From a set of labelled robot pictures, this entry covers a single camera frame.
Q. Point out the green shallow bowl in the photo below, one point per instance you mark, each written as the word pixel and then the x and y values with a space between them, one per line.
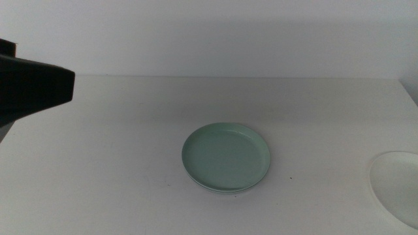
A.
pixel 225 156

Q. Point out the white shallow bowl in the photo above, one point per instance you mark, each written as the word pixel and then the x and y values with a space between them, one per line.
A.
pixel 398 186

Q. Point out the grey shallow bowl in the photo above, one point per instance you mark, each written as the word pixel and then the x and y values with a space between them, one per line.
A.
pixel 228 192

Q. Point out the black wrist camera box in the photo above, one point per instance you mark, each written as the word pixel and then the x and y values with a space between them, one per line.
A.
pixel 6 48

